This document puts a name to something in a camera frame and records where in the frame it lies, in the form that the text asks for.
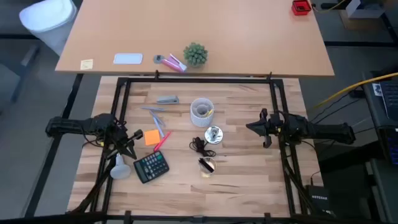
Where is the light wooden desk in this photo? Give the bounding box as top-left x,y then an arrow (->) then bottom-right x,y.
55,0 -> 335,78

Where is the brown cardboard box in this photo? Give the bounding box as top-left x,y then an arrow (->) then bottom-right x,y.
338,9 -> 396,31

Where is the white rectangular tray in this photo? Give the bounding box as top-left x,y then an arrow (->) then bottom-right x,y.
113,53 -> 144,65

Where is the white ribbed pen cup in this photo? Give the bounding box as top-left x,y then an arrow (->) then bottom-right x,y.
190,97 -> 215,128

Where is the white trash bin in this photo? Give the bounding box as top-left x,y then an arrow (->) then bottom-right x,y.
18,0 -> 78,57

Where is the grey stapler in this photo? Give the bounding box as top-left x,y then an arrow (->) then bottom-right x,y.
155,95 -> 180,105

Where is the yellow sticky note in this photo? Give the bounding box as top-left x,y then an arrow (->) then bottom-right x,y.
80,58 -> 94,71

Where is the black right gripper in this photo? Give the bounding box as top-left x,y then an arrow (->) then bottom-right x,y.
246,108 -> 292,149

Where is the orange sticky note pad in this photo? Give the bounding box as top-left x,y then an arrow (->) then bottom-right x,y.
144,129 -> 161,147

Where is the black network router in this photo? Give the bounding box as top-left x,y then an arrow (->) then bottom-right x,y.
306,184 -> 331,215

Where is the chrome lamp socket base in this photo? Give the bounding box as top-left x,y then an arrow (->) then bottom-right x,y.
204,125 -> 224,145

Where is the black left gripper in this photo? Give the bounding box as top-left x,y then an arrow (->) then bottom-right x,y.
104,123 -> 144,161

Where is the pink pen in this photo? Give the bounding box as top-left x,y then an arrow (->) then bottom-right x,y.
153,131 -> 172,152

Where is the gold wire pen cup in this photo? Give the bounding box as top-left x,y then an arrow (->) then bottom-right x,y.
198,156 -> 217,179

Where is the yellow cable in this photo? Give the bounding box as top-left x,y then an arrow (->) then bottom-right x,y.
313,72 -> 398,108
312,0 -> 346,14

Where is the black and white pen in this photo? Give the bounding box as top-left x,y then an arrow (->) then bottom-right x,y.
198,157 -> 215,174

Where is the black laptop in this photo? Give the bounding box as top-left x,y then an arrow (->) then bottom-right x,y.
379,79 -> 398,122

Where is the black lamp cord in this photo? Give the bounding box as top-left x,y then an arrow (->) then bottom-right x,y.
189,136 -> 217,158

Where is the green succulent plant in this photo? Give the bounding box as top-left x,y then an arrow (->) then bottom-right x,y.
182,42 -> 208,68

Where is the black calculator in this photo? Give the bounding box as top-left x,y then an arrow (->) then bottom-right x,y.
133,151 -> 170,184

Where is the black metal table frame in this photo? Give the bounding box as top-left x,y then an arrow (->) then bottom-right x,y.
65,70 -> 338,224

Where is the white grey box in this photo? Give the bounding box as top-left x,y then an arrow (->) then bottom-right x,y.
345,0 -> 386,19

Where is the red box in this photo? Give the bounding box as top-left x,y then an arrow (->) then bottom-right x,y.
291,0 -> 312,16

